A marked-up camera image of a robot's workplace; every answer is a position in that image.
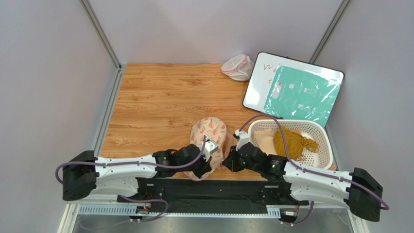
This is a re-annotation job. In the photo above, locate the floral mesh laundry bag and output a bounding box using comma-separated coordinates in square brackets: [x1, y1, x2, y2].
[184, 117, 233, 181]

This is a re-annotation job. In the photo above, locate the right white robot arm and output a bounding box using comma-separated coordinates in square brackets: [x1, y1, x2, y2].
[223, 143, 389, 222]

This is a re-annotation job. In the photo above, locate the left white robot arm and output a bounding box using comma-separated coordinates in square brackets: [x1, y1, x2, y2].
[55, 141, 218, 201]

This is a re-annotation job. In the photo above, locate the beige bra in basket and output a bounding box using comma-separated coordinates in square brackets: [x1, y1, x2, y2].
[253, 129, 277, 155]

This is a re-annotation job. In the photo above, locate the white mesh bag pink trim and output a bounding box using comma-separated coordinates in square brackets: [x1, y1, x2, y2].
[221, 54, 254, 82]

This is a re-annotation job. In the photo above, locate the mustard yellow garment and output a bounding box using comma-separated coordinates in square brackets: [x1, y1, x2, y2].
[273, 126, 319, 161]

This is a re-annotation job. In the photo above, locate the white plastic basket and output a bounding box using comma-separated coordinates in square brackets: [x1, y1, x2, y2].
[248, 119, 335, 170]

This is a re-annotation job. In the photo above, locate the teal instruction sheet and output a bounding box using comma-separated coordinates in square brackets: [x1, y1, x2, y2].
[263, 66, 344, 128]

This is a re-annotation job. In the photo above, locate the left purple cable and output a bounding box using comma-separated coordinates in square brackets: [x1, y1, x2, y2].
[55, 135, 207, 223]

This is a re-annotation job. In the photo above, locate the purple cable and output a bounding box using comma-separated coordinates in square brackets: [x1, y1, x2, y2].
[55, 135, 207, 223]
[239, 114, 390, 226]

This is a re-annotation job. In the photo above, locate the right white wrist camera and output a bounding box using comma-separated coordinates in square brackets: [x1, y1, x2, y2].
[233, 130, 250, 151]

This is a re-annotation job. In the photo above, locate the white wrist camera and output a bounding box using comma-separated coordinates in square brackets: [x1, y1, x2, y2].
[233, 130, 250, 151]
[203, 139, 219, 156]

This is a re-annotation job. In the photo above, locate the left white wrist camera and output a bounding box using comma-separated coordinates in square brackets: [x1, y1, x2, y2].
[203, 139, 219, 156]

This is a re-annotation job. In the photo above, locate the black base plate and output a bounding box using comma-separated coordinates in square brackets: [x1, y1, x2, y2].
[86, 176, 319, 215]

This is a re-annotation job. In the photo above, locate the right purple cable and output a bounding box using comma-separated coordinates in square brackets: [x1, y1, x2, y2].
[239, 114, 390, 226]

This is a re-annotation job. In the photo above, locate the aluminium rail frame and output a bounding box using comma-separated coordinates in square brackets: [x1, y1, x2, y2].
[58, 181, 301, 233]

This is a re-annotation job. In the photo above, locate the whiteboard with black frame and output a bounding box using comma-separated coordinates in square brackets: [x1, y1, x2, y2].
[242, 52, 338, 114]

